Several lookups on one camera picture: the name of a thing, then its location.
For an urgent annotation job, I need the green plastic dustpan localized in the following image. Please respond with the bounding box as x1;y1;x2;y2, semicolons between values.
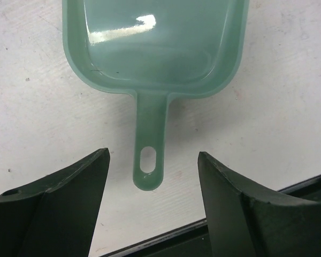
62;0;249;191

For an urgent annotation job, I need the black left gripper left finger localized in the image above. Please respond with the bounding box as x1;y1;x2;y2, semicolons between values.
0;148;110;256

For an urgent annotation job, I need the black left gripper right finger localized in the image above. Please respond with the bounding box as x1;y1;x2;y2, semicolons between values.
198;152;321;256

